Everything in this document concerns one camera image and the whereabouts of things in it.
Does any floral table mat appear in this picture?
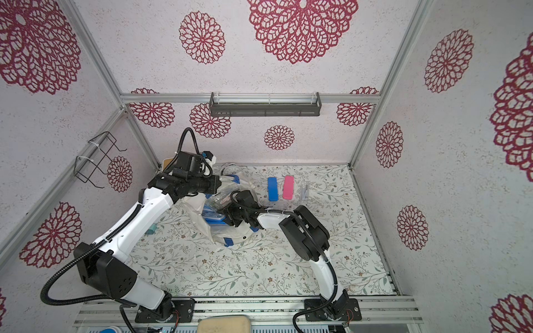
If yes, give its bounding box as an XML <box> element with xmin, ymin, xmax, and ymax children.
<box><xmin>129</xmin><ymin>165</ymin><xmax>396</xmax><ymax>296</ymax></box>

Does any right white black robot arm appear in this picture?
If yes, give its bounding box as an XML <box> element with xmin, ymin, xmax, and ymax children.
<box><xmin>229</xmin><ymin>190</ymin><xmax>362</xmax><ymax>332</ymax></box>

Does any blue plastic box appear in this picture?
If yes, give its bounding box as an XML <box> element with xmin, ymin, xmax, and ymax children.
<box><xmin>267</xmin><ymin>177</ymin><xmax>279</xmax><ymax>202</ymax></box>

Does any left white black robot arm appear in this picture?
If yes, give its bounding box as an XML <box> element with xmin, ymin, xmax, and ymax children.
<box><xmin>40</xmin><ymin>128</ymin><xmax>222</xmax><ymax>322</ymax></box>

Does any pink plastic pencil case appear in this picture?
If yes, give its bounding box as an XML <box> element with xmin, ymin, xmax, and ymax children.
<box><xmin>283</xmin><ymin>176</ymin><xmax>295</xmax><ymax>201</ymax></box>

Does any white round alarm clock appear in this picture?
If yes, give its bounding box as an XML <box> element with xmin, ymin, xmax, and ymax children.
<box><xmin>220</xmin><ymin>162</ymin><xmax>242</xmax><ymax>176</ymax></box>

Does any beige cushioned pad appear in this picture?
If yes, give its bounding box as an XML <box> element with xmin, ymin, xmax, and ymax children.
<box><xmin>197</xmin><ymin>315</ymin><xmax>252</xmax><ymax>333</ymax></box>

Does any black wire wall rack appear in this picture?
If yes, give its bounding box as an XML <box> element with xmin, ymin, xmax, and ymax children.
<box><xmin>72</xmin><ymin>131</ymin><xmax>127</xmax><ymax>189</ymax></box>

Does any white canvas cartoon tote bag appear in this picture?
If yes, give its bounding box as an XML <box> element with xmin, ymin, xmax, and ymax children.
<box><xmin>181</xmin><ymin>174</ymin><xmax>259</xmax><ymax>247</ymax></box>

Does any small teal eraser block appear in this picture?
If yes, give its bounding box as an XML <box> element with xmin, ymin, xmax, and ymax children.
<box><xmin>145</xmin><ymin>223</ymin><xmax>158</xmax><ymax>235</ymax></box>

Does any clear plastic compass set case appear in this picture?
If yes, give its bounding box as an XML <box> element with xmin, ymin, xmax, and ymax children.
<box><xmin>299</xmin><ymin>182</ymin><xmax>310</xmax><ymax>204</ymax></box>

